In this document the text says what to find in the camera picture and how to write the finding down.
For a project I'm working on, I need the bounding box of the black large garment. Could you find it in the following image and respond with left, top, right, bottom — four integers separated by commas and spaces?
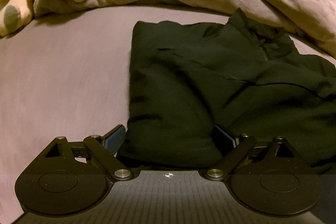
117, 10, 335, 174

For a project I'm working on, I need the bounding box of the purple bed sheet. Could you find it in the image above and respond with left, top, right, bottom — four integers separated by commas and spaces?
0, 4, 336, 224

